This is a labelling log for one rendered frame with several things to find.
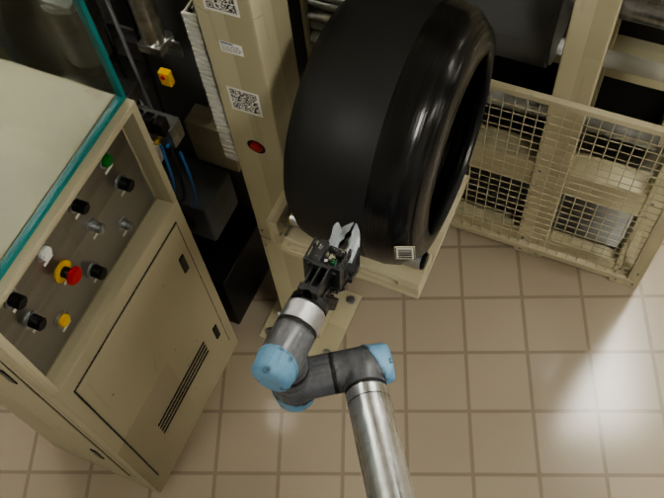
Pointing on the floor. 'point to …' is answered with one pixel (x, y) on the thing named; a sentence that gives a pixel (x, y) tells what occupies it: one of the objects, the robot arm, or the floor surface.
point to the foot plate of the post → (340, 320)
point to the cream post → (224, 27)
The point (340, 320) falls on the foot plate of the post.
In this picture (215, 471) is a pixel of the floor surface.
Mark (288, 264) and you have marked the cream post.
